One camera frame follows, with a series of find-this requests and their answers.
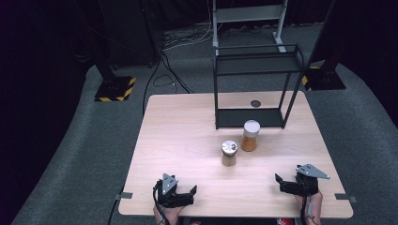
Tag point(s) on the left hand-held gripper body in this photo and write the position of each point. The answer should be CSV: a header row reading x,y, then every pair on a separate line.
x,y
167,192

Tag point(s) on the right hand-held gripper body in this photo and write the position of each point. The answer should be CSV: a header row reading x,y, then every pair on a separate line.
x,y
308,184

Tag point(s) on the silver lid spice jar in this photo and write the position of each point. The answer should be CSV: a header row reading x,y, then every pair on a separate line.
x,y
229,146

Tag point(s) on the white lid spice jar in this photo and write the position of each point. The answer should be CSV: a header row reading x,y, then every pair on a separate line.
x,y
251,128

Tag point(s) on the black metal shelf rack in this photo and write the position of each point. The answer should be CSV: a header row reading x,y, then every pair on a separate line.
x,y
250,118

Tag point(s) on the person's left hand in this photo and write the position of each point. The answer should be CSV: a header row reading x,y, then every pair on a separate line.
x,y
169,215

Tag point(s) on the person's right hand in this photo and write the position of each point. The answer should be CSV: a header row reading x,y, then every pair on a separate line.
x,y
316,209

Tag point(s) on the red object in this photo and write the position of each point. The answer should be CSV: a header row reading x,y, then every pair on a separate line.
x,y
286,222

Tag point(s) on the dark round table grommet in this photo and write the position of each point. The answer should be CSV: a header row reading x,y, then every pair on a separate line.
x,y
255,103

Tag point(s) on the grey metal stand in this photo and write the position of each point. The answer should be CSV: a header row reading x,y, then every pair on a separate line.
x,y
247,14

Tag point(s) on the grey table bracket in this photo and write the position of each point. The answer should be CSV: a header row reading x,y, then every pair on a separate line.
x,y
344,197
124,196

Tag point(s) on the black post with striped base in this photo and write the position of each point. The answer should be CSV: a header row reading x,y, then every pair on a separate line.
x,y
114,88
325,79

